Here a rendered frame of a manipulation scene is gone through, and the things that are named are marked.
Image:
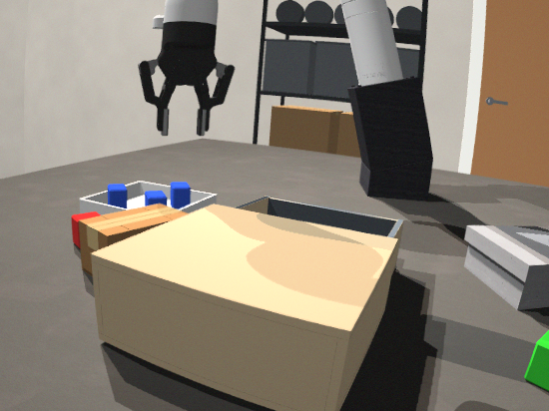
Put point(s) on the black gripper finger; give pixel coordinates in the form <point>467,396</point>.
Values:
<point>224,74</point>
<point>146,69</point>

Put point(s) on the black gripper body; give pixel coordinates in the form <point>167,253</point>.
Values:
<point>190,42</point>

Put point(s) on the red block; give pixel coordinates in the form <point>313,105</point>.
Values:
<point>75,226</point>

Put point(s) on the brown cardboard box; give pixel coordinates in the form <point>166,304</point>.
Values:
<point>101,231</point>

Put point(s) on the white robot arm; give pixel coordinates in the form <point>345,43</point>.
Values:
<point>367,22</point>

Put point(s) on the green block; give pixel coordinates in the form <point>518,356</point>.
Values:
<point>538,368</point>

